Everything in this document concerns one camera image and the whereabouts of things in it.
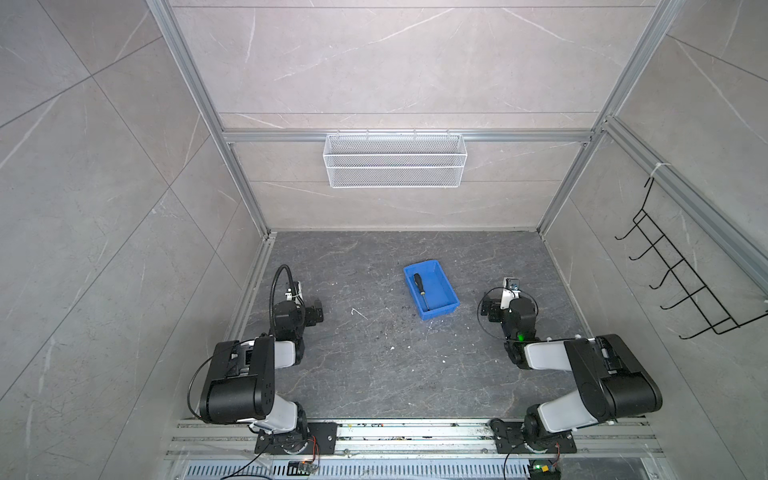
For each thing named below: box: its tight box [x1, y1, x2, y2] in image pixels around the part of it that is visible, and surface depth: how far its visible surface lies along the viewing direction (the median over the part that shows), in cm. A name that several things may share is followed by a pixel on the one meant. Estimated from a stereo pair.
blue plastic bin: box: [403, 260, 460, 321], surface depth 103 cm
